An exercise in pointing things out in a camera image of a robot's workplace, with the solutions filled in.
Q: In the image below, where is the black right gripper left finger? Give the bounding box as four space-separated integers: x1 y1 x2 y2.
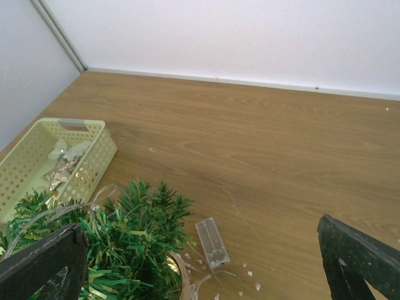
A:
1 223 89 299

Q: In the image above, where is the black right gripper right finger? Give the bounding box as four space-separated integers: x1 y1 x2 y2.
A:
317 214 399 299

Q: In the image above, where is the white ball light string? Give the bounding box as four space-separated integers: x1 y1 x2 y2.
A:
0 183 121 260

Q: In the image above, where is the small green christmas tree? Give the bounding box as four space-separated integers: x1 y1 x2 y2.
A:
1 181 192 299

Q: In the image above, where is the silver mesh ribbon bow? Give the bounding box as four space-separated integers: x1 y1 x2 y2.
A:
48 139 91 161

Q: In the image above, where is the light green perforated plastic basket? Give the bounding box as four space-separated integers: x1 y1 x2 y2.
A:
1 118 118 224

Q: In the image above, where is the silver glitter star ornament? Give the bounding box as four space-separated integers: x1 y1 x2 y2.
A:
42 156 81 191

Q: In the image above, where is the gold bauble ornament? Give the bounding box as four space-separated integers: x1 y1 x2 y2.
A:
75 167 91 182

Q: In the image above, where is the clear plastic battery box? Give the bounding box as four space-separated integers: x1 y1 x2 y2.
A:
195 217 230 270

